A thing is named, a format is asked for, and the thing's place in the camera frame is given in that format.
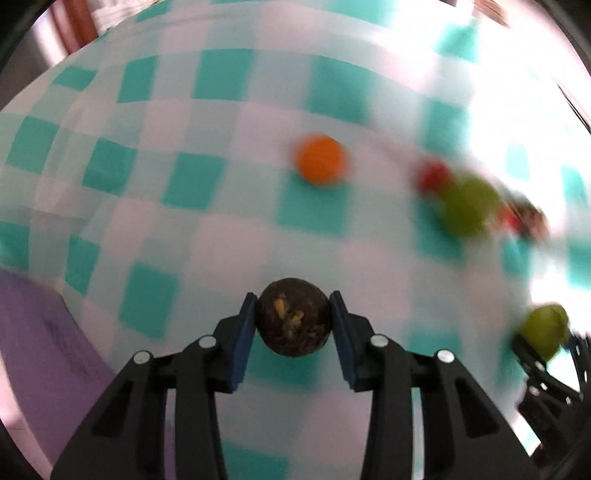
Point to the teal white checkered tablecloth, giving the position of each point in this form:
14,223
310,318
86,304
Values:
184,138

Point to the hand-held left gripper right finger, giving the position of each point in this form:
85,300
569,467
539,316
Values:
341,346

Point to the purple cardboard box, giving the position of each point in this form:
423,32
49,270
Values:
37,350

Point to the wooden cabinet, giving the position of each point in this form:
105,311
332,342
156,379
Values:
489,11

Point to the orange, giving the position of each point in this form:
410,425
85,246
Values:
321,159

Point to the dark brown round fruit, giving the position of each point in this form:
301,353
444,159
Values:
533,221
295,332

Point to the green tomato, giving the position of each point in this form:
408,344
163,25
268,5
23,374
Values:
545,330
471,207

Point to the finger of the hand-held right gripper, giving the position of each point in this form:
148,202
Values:
581,369
535,383

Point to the stainless steel refrigerator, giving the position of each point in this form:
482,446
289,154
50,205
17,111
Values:
27,64

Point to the red cherry tomato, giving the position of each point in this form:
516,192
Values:
434,176
510,219

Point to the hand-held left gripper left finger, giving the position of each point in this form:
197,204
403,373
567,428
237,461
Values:
244,341

